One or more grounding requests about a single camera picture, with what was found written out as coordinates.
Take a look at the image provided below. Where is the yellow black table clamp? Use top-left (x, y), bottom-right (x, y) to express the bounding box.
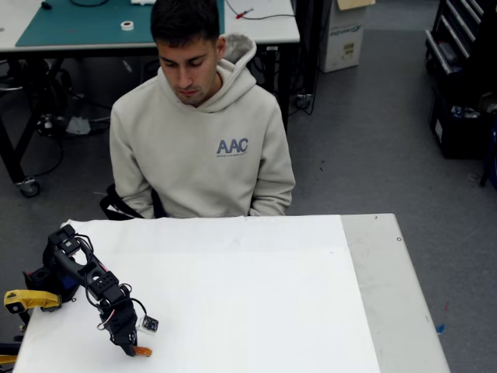
top-left (3, 289), bottom-right (63, 314)
top-left (0, 341), bottom-right (21, 367)

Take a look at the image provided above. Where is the white paper sheet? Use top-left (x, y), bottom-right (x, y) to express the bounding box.
top-left (12, 214), bottom-right (381, 373)

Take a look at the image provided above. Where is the man in beige hoodie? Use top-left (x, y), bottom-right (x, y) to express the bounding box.
top-left (109, 0), bottom-right (297, 219)

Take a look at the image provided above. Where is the white plastic bag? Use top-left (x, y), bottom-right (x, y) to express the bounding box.
top-left (64, 114), bottom-right (92, 135)

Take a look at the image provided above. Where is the green cutting mat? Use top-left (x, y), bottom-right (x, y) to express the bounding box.
top-left (15, 0), bottom-right (225, 47)

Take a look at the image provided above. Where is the white cardboard box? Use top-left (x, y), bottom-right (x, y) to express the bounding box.
top-left (319, 0), bottom-right (377, 74)

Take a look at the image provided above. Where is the black storage bin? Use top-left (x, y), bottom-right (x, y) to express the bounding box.
top-left (428, 85), bottom-right (497, 160)

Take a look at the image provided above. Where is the black drawer tool cart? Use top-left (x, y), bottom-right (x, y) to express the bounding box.
top-left (423, 0), bottom-right (497, 81)

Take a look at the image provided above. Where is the white gripper camera module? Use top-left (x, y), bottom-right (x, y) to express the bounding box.
top-left (136, 315), bottom-right (161, 336)

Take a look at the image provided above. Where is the white workbench black frame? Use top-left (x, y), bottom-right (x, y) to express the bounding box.
top-left (0, 0), bottom-right (301, 197)

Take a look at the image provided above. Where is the thin black cable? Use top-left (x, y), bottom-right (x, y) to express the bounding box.
top-left (224, 0), bottom-right (297, 22)

